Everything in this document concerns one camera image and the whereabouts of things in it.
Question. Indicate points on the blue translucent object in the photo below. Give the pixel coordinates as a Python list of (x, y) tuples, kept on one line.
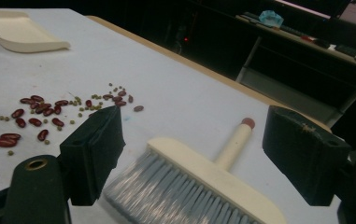
[(271, 18)]

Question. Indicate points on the cream plastic dustpan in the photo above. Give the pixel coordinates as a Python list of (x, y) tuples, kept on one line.
[(17, 31)]

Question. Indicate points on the white desk frame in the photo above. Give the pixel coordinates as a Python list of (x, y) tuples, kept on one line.
[(278, 90)]

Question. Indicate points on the group of red kidney beans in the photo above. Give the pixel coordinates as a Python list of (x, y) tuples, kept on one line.
[(6, 142)]

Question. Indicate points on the white table cover sheet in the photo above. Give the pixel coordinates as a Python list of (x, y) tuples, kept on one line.
[(166, 93)]

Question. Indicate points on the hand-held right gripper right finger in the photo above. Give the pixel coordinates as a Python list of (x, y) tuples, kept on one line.
[(303, 155)]

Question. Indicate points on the dark monitor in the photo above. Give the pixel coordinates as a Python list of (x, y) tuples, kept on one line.
[(322, 6)]

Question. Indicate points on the wooden table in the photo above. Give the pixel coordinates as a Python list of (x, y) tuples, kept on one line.
[(253, 94)]

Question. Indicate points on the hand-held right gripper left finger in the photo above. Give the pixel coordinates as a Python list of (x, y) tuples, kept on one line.
[(91, 155)]

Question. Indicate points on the cream hand brush grey bristles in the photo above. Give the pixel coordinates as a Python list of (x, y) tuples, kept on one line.
[(203, 168)]

